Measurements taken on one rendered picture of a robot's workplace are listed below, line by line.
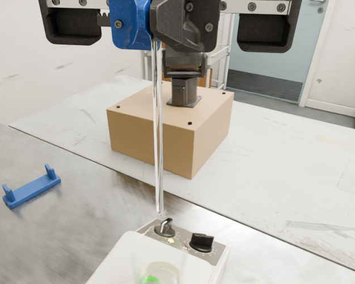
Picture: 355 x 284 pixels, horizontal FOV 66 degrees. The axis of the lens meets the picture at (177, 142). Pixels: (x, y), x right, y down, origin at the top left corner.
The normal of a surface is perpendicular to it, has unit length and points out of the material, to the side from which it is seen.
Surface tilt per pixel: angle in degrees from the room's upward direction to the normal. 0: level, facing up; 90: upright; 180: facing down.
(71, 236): 0
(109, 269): 0
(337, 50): 90
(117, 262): 0
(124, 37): 88
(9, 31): 90
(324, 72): 90
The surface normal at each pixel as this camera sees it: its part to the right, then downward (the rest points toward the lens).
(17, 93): 0.87, 0.28
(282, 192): 0.02, -0.84
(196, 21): -0.07, 0.51
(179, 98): -0.37, 0.48
